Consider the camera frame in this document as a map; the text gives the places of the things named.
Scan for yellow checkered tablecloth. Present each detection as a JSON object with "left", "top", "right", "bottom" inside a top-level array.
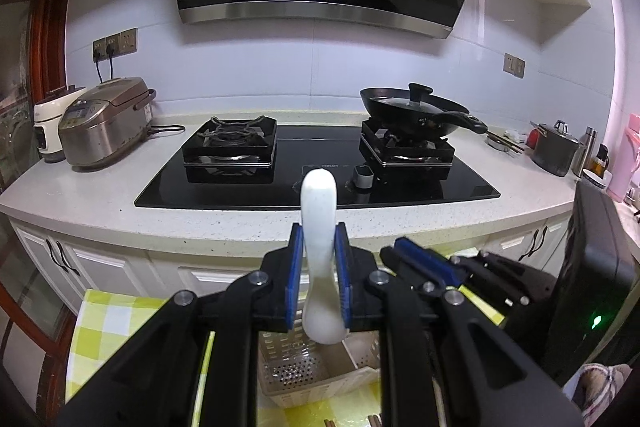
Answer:
[{"left": 65, "top": 249, "right": 507, "bottom": 427}]

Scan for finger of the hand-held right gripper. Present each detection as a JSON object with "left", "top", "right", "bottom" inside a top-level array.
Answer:
[
  {"left": 452, "top": 251, "right": 559, "bottom": 329},
  {"left": 380, "top": 237, "right": 469, "bottom": 293}
]

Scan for small white bowl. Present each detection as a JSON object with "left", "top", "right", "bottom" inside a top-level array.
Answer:
[{"left": 581, "top": 168, "right": 614, "bottom": 189}]

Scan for black power cord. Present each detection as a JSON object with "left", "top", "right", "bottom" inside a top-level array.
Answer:
[{"left": 93, "top": 47, "right": 117, "bottom": 84}]

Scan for white base cabinet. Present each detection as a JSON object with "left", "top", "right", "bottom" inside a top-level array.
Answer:
[{"left": 9, "top": 206, "right": 576, "bottom": 308}]

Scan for black burner grate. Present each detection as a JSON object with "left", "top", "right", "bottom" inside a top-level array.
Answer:
[
  {"left": 359, "top": 117, "right": 457, "bottom": 181},
  {"left": 181, "top": 115, "right": 279, "bottom": 184}
]

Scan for small white cooker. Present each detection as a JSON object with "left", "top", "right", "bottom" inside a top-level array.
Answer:
[{"left": 32, "top": 84, "right": 89, "bottom": 164}]

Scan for glass wok lid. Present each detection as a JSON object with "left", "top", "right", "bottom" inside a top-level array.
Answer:
[{"left": 372, "top": 82, "right": 468, "bottom": 115}]

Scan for black glass gas cooktop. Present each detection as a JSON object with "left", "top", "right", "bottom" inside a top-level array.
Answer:
[{"left": 134, "top": 114, "right": 502, "bottom": 211}]

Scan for wall outlet panel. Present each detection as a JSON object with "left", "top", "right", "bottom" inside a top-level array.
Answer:
[{"left": 92, "top": 27, "right": 139, "bottom": 61}]

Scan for beige plastic utensil basket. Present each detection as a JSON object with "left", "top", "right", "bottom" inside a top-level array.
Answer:
[{"left": 256, "top": 329, "right": 382, "bottom": 409}]

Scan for white ceramic spoon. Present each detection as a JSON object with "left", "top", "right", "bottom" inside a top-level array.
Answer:
[{"left": 300, "top": 168, "right": 349, "bottom": 345}]

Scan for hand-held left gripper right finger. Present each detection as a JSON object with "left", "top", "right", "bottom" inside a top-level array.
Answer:
[{"left": 336, "top": 222, "right": 585, "bottom": 427}]

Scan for silver rice cooker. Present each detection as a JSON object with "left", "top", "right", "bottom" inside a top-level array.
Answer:
[{"left": 58, "top": 76, "right": 157, "bottom": 168}]

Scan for pink bottle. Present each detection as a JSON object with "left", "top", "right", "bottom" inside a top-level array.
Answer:
[{"left": 607, "top": 111, "right": 640, "bottom": 204}]

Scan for wooden glass door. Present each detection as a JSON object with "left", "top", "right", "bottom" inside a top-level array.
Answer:
[{"left": 0, "top": 0, "right": 76, "bottom": 427}]

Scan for wall light switch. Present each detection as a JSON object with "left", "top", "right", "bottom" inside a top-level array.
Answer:
[{"left": 502, "top": 52, "right": 526, "bottom": 78}]

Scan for grey stove knob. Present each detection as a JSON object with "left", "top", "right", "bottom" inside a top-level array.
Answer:
[{"left": 352, "top": 166, "right": 375, "bottom": 192}]

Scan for person's right forearm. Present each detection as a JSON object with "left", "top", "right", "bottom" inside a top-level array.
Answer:
[{"left": 564, "top": 361, "right": 635, "bottom": 410}]

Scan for grey pot with lid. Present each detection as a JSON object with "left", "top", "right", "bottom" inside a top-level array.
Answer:
[{"left": 530, "top": 119, "right": 586, "bottom": 178}]

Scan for black wok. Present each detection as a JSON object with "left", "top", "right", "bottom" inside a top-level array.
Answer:
[{"left": 359, "top": 82, "right": 489, "bottom": 141}]

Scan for dark sauce bottle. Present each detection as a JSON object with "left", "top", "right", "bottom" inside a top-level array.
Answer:
[{"left": 590, "top": 144, "right": 611, "bottom": 176}]

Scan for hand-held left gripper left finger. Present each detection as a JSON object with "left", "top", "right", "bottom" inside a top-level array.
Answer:
[{"left": 57, "top": 223, "right": 304, "bottom": 427}]

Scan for metal bowl with chopsticks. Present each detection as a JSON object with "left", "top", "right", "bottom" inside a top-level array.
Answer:
[{"left": 484, "top": 129, "right": 527, "bottom": 154}]

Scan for steel thermos bottle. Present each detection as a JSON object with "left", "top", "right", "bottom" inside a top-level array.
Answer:
[{"left": 572, "top": 126, "right": 600, "bottom": 178}]

